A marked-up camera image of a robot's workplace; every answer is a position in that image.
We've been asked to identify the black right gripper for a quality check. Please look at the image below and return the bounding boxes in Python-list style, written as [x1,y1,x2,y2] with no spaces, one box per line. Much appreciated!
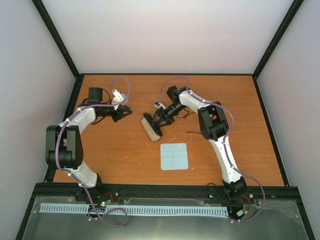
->
[150,103,186,128]

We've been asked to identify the black glasses case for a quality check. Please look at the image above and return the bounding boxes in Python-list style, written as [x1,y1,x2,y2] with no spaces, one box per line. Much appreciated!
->
[140,112,163,142]

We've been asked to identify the brown sunglasses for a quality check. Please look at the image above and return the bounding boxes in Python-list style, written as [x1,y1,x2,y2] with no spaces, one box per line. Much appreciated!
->
[183,112,201,134]

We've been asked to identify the light blue cleaning cloth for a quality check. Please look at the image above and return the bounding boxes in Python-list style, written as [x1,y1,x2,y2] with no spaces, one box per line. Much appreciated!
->
[160,143,189,171]

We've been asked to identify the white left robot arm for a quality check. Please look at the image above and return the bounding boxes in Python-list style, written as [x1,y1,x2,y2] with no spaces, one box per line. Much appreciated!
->
[45,87,132,202]

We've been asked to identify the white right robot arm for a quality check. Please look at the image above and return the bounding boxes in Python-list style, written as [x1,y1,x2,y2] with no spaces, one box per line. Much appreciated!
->
[141,85,247,202]

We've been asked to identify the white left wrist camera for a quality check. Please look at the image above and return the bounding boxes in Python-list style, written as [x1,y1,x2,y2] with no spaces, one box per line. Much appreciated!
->
[110,89,129,110]

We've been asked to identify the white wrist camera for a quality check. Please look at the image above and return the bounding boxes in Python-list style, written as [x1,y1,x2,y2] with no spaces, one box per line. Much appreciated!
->
[110,89,129,110]
[154,101,166,109]

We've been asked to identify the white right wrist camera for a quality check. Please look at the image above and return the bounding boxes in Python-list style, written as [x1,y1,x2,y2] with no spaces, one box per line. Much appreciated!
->
[154,101,166,109]

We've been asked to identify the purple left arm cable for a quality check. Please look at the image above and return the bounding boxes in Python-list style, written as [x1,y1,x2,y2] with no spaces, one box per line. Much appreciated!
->
[56,77,132,227]

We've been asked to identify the black aluminium frame rail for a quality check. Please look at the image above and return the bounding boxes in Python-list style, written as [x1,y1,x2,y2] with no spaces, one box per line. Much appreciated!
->
[32,182,300,203]

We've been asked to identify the light blue cable duct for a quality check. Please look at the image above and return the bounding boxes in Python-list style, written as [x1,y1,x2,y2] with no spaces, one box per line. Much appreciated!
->
[38,203,229,218]

